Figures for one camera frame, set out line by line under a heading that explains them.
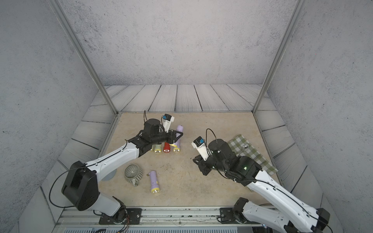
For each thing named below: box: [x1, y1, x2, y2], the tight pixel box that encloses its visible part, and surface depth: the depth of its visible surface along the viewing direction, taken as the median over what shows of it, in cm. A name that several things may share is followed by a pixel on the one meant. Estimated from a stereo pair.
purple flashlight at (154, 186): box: [146, 170, 160, 194], surface depth 84 cm
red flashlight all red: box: [163, 142, 171, 153], surface depth 98 cm
